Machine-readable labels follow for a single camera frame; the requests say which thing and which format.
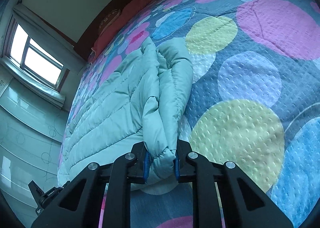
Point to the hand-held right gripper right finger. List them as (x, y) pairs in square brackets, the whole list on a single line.
[(176, 169)]

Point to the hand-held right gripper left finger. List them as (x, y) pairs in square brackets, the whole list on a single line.
[(146, 166)]

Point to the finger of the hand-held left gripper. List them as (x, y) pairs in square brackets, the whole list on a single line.
[(34, 189)]

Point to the light green puffer jacket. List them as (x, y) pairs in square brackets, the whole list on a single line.
[(112, 107)]

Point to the glossy circle-patterned wardrobe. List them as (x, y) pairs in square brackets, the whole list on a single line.
[(25, 137)]

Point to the pale green curtain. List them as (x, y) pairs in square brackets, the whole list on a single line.
[(37, 87), (50, 30)]

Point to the circle-patterned bedspread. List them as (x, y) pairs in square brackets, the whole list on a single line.
[(250, 72)]

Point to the small white-framed window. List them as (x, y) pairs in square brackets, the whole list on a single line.
[(37, 55)]

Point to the red pillow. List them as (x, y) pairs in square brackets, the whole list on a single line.
[(112, 36)]

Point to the orange printed pillow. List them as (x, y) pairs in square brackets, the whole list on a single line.
[(108, 20)]

